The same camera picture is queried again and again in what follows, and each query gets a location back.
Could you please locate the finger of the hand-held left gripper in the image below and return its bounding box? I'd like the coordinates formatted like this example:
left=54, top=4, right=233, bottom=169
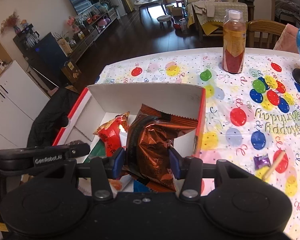
left=64, top=142, right=91, bottom=160

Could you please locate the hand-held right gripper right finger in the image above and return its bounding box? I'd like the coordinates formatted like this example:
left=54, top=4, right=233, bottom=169
left=167, top=147, right=250, bottom=202

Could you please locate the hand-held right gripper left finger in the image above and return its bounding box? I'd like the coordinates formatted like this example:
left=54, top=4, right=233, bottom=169
left=44, top=147, right=126, bottom=202

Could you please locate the gold red snack bag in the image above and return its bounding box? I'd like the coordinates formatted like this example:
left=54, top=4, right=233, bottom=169
left=93, top=112, right=130, bottom=158

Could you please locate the brown foil snack packet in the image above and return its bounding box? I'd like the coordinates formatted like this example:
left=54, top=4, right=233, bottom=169
left=122, top=103, right=199, bottom=193

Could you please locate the red cardboard box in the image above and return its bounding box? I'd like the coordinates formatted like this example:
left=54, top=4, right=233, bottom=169
left=52, top=82, right=206, bottom=197

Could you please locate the black jacket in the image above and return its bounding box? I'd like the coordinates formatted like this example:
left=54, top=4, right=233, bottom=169
left=27, top=87, right=80, bottom=148

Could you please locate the white cabinet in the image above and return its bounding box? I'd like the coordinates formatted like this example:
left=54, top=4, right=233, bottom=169
left=0, top=59, right=51, bottom=151

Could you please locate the brown cardboard carton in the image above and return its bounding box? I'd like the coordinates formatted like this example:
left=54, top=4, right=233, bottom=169
left=61, top=59, right=82, bottom=83

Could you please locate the purple candy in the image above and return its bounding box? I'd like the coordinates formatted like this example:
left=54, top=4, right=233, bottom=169
left=253, top=154, right=271, bottom=168

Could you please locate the wooden stick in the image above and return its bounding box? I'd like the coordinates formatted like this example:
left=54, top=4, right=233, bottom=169
left=262, top=150, right=286, bottom=181

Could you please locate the television cabinet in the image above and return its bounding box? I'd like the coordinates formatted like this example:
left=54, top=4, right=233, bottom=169
left=71, top=6, right=120, bottom=57

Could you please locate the orange red drink bottle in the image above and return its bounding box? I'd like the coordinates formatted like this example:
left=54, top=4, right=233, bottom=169
left=222, top=8, right=247, bottom=75

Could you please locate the dried flower bouquet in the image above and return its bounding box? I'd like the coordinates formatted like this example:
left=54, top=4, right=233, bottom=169
left=0, top=11, right=21, bottom=35

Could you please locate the small round stool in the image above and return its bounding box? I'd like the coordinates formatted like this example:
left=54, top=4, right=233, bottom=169
left=156, top=15, right=173, bottom=27

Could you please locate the wooden chair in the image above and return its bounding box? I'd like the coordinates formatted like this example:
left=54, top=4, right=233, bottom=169
left=247, top=19, right=287, bottom=50

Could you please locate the sofa with beige cover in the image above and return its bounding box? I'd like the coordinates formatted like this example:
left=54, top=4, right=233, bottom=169
left=183, top=0, right=248, bottom=37

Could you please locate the white coffee table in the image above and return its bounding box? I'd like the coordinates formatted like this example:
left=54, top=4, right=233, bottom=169
left=134, top=0, right=167, bottom=22

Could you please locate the pink cloth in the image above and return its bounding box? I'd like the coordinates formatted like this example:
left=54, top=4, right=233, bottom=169
left=273, top=23, right=300, bottom=53

